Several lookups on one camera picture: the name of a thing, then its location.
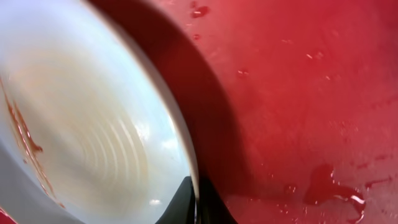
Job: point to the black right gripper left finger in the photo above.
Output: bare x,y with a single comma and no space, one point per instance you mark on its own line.
182,207

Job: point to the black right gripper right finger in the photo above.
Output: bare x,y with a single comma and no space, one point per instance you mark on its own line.
212,208

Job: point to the white plate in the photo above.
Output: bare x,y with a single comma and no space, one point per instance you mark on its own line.
90,132

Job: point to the red plastic tray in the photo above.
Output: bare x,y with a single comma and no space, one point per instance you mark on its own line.
291,106

